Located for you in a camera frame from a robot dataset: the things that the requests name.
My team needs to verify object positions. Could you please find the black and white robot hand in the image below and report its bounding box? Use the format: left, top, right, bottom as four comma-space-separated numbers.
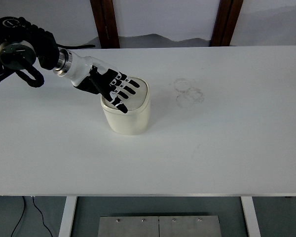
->
63, 50, 141, 115

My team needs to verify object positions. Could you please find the cream trash bin lid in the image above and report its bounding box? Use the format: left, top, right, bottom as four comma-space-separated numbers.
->
101, 77, 150, 114

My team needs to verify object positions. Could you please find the cream plastic trash bin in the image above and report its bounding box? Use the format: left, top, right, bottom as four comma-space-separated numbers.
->
100, 77, 151, 136

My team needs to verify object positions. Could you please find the white table leg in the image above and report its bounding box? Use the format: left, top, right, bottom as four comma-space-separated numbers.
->
241, 197, 261, 237
58, 197, 77, 237

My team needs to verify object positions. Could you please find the grey metal plate with screws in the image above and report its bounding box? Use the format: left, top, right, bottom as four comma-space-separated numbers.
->
98, 215, 222, 237

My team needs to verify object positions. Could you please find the dark brown wooden post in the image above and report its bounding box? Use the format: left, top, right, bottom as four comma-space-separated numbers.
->
89, 0, 120, 49
210, 0, 245, 47

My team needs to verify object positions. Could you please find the black cable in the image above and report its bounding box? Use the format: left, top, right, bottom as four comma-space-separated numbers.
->
10, 197, 26, 237
31, 197, 52, 237

